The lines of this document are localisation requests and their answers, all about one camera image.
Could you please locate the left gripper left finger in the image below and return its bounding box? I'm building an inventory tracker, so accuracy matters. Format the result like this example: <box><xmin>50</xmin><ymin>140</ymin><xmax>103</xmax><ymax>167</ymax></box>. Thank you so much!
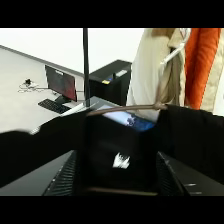
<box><xmin>42</xmin><ymin>150</ymin><xmax>80</xmax><ymax>197</ymax></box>

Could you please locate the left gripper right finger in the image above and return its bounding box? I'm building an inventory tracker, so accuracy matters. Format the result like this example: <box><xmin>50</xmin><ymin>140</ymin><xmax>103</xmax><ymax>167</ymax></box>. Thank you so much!
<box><xmin>155</xmin><ymin>150</ymin><xmax>185</xmax><ymax>197</ymax></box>

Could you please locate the black T-shirt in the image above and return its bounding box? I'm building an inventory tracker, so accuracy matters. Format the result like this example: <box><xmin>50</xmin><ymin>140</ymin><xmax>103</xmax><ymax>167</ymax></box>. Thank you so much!
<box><xmin>0</xmin><ymin>104</ymin><xmax>224</xmax><ymax>197</ymax></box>

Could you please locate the black keyboard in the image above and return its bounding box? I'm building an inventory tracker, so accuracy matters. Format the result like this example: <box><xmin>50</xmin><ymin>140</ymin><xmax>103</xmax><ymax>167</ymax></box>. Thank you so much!
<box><xmin>37</xmin><ymin>97</ymin><xmax>72</xmax><ymax>115</ymax></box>

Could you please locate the black computer monitor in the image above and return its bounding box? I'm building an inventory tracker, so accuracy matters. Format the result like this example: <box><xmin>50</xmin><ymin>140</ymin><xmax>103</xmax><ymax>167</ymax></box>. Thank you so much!
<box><xmin>44</xmin><ymin>64</ymin><xmax>79</xmax><ymax>105</ymax></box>

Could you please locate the beige garment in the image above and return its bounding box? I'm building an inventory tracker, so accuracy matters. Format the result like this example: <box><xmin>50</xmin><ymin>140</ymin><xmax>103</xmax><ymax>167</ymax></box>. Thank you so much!
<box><xmin>125</xmin><ymin>28</ymin><xmax>224</xmax><ymax>123</ymax></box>

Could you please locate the black computer tower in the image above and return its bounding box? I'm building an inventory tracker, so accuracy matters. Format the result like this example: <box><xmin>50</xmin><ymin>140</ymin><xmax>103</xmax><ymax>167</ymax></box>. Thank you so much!
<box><xmin>88</xmin><ymin>58</ymin><xmax>133</xmax><ymax>108</ymax></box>

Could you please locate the black pole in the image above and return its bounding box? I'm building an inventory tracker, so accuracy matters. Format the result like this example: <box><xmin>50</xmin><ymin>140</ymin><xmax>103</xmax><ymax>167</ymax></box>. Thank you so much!
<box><xmin>82</xmin><ymin>28</ymin><xmax>92</xmax><ymax>108</ymax></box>

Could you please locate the white clothes hanger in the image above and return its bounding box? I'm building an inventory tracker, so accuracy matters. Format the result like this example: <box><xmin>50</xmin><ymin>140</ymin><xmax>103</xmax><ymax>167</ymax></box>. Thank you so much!
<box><xmin>159</xmin><ymin>28</ymin><xmax>193</xmax><ymax>67</ymax></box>

